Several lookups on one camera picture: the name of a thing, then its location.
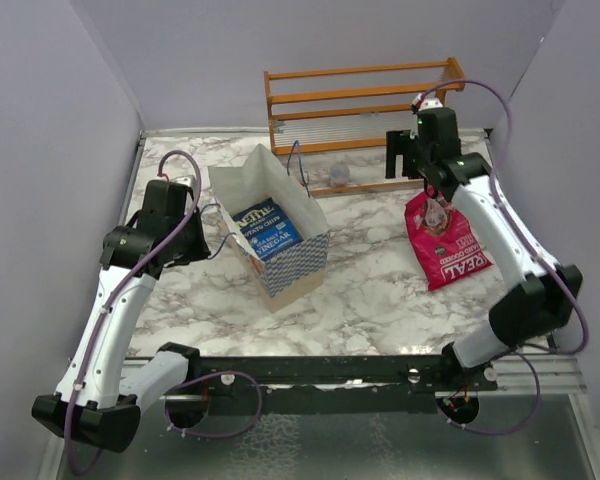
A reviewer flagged blue kettle chips bag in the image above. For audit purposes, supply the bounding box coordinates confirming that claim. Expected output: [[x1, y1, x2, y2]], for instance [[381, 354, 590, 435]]
[[232, 198, 302, 260]]

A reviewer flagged checkered paper bag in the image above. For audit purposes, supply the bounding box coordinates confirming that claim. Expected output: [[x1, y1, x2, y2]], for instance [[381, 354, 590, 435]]
[[208, 144, 330, 312]]

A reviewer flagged pink real chips bag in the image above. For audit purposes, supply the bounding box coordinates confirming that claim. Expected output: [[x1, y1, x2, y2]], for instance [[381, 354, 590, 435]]
[[404, 192, 492, 291]]

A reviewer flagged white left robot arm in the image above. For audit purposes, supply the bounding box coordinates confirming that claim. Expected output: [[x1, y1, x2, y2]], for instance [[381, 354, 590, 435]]
[[32, 180, 211, 453]]

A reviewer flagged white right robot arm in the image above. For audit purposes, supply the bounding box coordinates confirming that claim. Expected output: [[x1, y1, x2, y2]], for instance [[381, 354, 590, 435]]
[[386, 100, 582, 391]]

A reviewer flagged orange wooden rack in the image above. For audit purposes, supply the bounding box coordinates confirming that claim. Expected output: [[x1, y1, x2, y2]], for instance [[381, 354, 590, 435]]
[[263, 56, 467, 197]]

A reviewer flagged small clear plastic cup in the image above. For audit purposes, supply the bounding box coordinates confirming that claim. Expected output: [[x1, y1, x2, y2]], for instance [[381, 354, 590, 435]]
[[329, 163, 350, 188]]

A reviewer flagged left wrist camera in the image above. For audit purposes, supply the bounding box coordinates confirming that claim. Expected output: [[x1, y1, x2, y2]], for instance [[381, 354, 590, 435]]
[[172, 175, 197, 189]]

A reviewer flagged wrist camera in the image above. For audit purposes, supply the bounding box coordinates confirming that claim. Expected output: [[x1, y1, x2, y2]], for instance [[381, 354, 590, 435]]
[[172, 175, 197, 189], [411, 95, 444, 114]]

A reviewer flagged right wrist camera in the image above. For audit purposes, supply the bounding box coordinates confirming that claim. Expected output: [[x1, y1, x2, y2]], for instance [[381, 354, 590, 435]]
[[411, 95, 444, 114]]

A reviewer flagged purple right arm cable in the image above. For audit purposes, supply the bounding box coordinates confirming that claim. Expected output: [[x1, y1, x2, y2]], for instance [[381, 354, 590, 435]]
[[422, 79, 591, 435]]

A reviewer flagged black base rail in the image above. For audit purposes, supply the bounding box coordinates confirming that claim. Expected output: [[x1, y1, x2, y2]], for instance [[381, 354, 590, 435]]
[[166, 354, 497, 416]]

